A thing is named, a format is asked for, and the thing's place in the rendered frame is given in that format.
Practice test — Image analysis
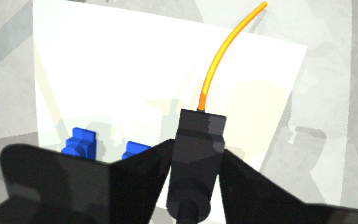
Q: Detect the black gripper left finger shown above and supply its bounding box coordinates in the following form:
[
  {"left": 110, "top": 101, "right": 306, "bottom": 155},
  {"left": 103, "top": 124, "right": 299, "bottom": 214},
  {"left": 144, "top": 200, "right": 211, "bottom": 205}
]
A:
[{"left": 0, "top": 139, "right": 175, "bottom": 224}]

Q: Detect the white flat deck plate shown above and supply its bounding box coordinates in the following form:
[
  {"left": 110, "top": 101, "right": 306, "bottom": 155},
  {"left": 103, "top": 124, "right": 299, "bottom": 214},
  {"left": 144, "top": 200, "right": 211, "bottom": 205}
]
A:
[{"left": 33, "top": 0, "right": 308, "bottom": 171}]

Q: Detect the black micro servo with orange cable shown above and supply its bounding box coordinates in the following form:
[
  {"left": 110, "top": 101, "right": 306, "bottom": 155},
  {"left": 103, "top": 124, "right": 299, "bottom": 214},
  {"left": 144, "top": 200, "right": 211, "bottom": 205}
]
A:
[{"left": 165, "top": 2, "right": 267, "bottom": 224}]

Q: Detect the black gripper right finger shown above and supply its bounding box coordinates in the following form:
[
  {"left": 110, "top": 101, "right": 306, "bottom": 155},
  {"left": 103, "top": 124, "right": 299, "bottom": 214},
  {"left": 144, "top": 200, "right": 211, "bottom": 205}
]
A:
[{"left": 218, "top": 149, "right": 358, "bottom": 224}]

